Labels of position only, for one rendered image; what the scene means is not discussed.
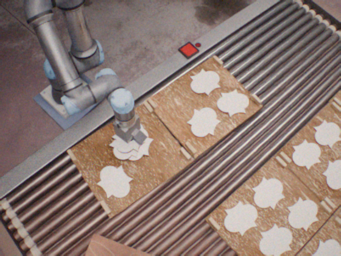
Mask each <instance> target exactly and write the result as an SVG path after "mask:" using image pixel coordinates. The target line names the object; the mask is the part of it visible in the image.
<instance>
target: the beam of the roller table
mask: <svg viewBox="0 0 341 256"><path fill-rule="evenodd" d="M282 1H284V0H257V1H256V2H253V3H252V4H250V5H249V6H248V7H246V8H244V9H242V10H241V11H240V12H237V13H236V14H235V15H233V16H232V17H230V18H228V19H227V20H225V21H224V22H222V23H221V24H219V25H218V26H216V27H215V28H213V29H212V30H210V31H209V32H207V33H206V34H203V35H202V36H201V37H200V38H198V39H196V40H194V41H193V42H192V44H193V45H195V44H196V43H200V44H201V45H202V46H201V47H199V48H198V47H196V48H197V49H199V53H198V54H196V55H195V56H193V57H192V58H190V59H189V60H188V59H186V58H185V57H184V56H183V54H182V53H180V52H179V51H178V52H176V53H175V54H174V55H172V56H170V57H169V58H168V59H167V60H165V61H163V62H161V63H160V64H159V65H157V66H156V67H154V69H152V70H150V71H149V72H147V73H145V74H144V75H142V76H141V77H139V78H138V79H137V80H136V81H134V82H133V83H131V84H130V85H128V86H127V87H125V89H126V90H128V91H129V92H131V94H132V96H133V98H134V103H135V102H137V101H138V100H140V99H142V98H143V97H144V96H146V95H148V94H149V93H150V92H151V91H153V90H154V89H156V88H157V87H158V86H160V85H161V84H162V83H165V82H166V81H167V80H169V79H170V78H171V77H172V76H174V75H176V74H177V73H178V72H180V71H182V70H183V69H185V68H186V67H187V66H188V65H190V64H191V63H192V62H195V61H196V60H197V59H198V58H200V57H201V56H202V55H205V54H206V53H207V52H208V51H210V50H211V49H214V48H215V47H216V46H217V45H218V44H221V43H222V42H223V41H224V40H226V39H228V38H229V37H230V36H232V35H234V34H235V33H236V32H237V31H240V30H241V29H242V28H243V27H245V26H246V25H248V24H250V23H251V22H252V21H254V20H255V19H257V18H259V17H260V16H261V15H263V14H265V13H266V12H268V11H269V10H270V9H272V8H274V7H275V6H276V5H278V4H279V3H281V2H282ZM113 118H115V116H114V112H113V109H112V108H111V105H110V103H109V102H108V101H105V102H104V103H103V104H101V105H99V106H98V107H96V108H95V109H94V110H93V111H91V112H89V114H87V115H85V116H84V117H83V118H82V119H79V120H78V121H77V122H76V123H74V124H73V125H72V126H70V127H69V128H68V129H66V130H64V131H63V132H62V133H60V134H59V135H58V136H57V137H54V138H53V139H52V140H51V141H50V142H48V143H47V144H45V145H44V146H43V147H42V148H40V149H39V150H37V151H36V152H34V153H33V154H32V155H30V156H29V157H28V158H26V159H25V160H23V161H22V162H21V163H20V164H18V165H16V166H15V167H14V168H12V169H11V170H10V171H9V172H7V173H6V174H5V175H3V176H2V177H0V202H1V201H2V200H3V199H4V198H7V197H8V196H10V195H11V194H12V193H14V192H15V191H16V190H17V189H19V188H20V187H22V186H23V185H24V184H25V183H27V182H28V181H29V180H31V179H33V178H34V177H35V176H36V175H38V174H39V173H40V172H42V171H43V170H44V169H46V168H47V167H49V166H50V165H51V164H52V163H53V162H56V160H58V159H59V158H60V157H61V156H64V155H65V154H66V153H67V150H68V149H71V148H73V147H74V146H75V145H77V144H79V143H80V142H81V141H84V140H85V139H86V138H88V137H89V136H90V135H92V133H94V132H95V131H98V130H99V129H100V128H101V127H103V126H104V125H106V124H107V123H109V121H111V120H112V119H113Z"/></svg>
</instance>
